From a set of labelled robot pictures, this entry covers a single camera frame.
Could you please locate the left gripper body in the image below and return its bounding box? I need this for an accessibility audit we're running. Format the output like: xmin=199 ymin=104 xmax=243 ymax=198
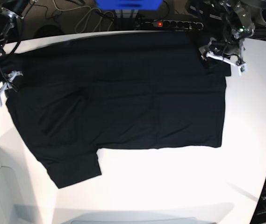
xmin=199 ymin=38 xmax=245 ymax=67

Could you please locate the black T-shirt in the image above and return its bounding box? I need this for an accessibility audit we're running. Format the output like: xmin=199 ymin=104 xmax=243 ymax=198
xmin=0 ymin=32 xmax=231 ymax=189

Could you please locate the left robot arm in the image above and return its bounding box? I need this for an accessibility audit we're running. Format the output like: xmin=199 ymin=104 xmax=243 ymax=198
xmin=195 ymin=0 xmax=255 ymax=73

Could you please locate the black power strip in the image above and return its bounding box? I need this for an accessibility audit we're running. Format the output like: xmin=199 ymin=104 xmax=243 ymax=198
xmin=136 ymin=20 xmax=203 ymax=31

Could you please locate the blue plastic box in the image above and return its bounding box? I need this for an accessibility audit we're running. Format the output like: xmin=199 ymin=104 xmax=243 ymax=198
xmin=95 ymin=0 xmax=163 ymax=10

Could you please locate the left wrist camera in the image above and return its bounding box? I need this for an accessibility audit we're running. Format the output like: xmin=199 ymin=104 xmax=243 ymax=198
xmin=235 ymin=63 xmax=247 ymax=76

